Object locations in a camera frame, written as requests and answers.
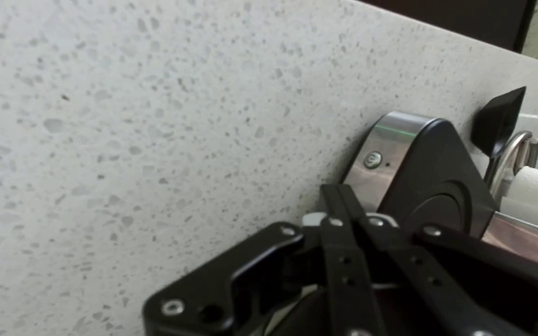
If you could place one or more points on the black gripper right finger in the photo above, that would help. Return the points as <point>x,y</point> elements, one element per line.
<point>444,272</point>

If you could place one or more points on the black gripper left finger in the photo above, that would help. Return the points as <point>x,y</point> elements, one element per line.
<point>345,272</point>

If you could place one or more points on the black steel coffee machine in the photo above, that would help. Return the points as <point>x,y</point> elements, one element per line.
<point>431,173</point>

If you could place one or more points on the metal paper towel holder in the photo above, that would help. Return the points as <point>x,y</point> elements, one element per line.
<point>511,155</point>

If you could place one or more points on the black power plug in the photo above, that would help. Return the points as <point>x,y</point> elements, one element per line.
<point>500,117</point>

